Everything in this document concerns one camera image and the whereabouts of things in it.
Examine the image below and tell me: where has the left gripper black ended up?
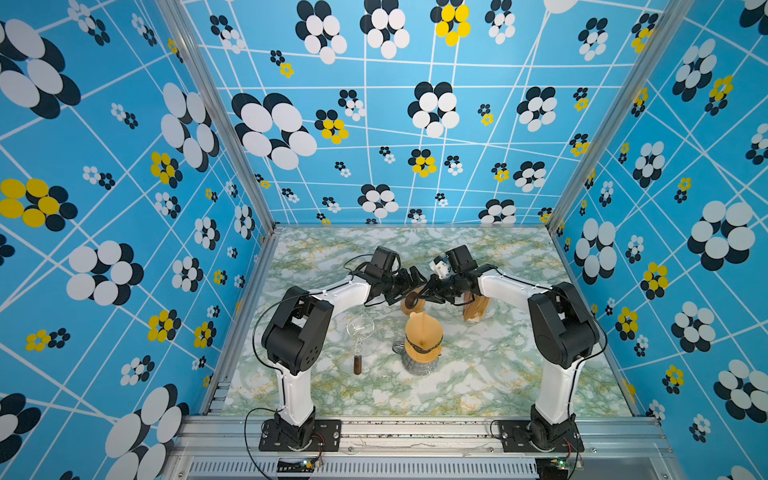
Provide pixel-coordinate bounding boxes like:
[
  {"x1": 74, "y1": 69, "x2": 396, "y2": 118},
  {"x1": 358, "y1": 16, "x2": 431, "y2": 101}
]
[{"x1": 380, "y1": 266, "x2": 426, "y2": 306}]

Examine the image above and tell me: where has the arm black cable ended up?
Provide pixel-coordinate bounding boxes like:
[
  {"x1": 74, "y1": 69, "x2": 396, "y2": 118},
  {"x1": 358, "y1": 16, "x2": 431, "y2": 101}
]
[
  {"x1": 479, "y1": 263, "x2": 610, "y2": 421},
  {"x1": 242, "y1": 253, "x2": 376, "y2": 480}
]

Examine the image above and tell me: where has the aluminium corner post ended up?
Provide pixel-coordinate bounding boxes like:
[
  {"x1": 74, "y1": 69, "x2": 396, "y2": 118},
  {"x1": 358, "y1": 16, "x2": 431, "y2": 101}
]
[
  {"x1": 547, "y1": 0, "x2": 695, "y2": 237},
  {"x1": 157, "y1": 0, "x2": 275, "y2": 239}
]

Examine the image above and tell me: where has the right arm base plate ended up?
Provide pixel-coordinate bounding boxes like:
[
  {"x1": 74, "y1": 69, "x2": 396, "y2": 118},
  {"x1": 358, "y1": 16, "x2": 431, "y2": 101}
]
[{"x1": 490, "y1": 419, "x2": 584, "y2": 454}]

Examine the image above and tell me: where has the left aluminium corner post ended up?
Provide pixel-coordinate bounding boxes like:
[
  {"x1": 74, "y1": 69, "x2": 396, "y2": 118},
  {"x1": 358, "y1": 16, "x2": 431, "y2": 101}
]
[{"x1": 157, "y1": 0, "x2": 275, "y2": 239}]

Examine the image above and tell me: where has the left circuit board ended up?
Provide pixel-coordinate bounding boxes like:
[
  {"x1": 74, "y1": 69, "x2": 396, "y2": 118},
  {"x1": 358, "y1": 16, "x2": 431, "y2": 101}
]
[{"x1": 277, "y1": 457, "x2": 322, "y2": 474}]

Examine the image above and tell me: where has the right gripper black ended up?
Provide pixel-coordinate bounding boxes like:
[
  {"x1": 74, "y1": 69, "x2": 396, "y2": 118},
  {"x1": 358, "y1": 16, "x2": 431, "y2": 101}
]
[{"x1": 416, "y1": 275, "x2": 463, "y2": 304}]

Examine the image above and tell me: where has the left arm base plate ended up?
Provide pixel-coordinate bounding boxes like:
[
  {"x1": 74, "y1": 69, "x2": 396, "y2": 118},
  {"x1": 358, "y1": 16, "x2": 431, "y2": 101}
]
[{"x1": 258, "y1": 417, "x2": 342, "y2": 452}]

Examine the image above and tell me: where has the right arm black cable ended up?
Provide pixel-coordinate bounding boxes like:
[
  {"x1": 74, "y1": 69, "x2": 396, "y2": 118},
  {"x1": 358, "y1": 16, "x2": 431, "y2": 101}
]
[{"x1": 479, "y1": 263, "x2": 610, "y2": 421}]

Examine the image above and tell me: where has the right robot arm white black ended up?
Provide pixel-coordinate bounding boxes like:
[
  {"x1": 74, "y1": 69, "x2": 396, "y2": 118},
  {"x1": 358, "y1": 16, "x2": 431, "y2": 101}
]
[{"x1": 409, "y1": 245, "x2": 600, "y2": 451}]

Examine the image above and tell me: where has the wooden dripper ring back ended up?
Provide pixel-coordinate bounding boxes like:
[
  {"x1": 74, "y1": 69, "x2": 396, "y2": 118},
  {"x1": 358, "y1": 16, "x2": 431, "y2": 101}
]
[{"x1": 399, "y1": 289, "x2": 427, "y2": 317}]

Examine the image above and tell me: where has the right circuit board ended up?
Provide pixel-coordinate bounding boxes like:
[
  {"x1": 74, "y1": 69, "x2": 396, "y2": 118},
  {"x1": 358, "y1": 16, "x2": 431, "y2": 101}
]
[{"x1": 536, "y1": 458, "x2": 570, "y2": 480}]

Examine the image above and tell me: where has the ribbed glass carafe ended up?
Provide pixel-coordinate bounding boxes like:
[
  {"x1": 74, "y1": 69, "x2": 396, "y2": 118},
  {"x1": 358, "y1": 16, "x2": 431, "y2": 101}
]
[{"x1": 392, "y1": 341, "x2": 440, "y2": 376}]

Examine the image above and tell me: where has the aluminium front rail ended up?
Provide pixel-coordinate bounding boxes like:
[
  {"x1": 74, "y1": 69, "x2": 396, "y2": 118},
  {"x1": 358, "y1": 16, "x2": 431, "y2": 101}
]
[{"x1": 162, "y1": 416, "x2": 685, "y2": 479}]

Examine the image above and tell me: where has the right aluminium corner post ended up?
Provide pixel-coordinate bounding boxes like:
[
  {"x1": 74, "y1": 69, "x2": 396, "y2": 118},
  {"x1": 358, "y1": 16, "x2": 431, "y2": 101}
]
[{"x1": 547, "y1": 0, "x2": 695, "y2": 237}]

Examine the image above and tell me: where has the circuit board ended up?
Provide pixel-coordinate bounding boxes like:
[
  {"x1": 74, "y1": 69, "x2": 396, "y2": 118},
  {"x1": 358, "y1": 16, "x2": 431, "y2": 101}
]
[
  {"x1": 536, "y1": 458, "x2": 570, "y2": 480},
  {"x1": 277, "y1": 457, "x2": 322, "y2": 474}
]

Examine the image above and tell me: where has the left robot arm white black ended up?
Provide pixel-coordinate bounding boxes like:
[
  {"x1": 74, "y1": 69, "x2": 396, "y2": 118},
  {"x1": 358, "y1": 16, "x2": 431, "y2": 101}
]
[{"x1": 261, "y1": 247, "x2": 427, "y2": 447}]

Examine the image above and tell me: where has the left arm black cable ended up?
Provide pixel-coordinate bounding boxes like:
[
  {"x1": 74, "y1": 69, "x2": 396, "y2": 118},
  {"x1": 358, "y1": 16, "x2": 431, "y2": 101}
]
[{"x1": 242, "y1": 253, "x2": 376, "y2": 480}]

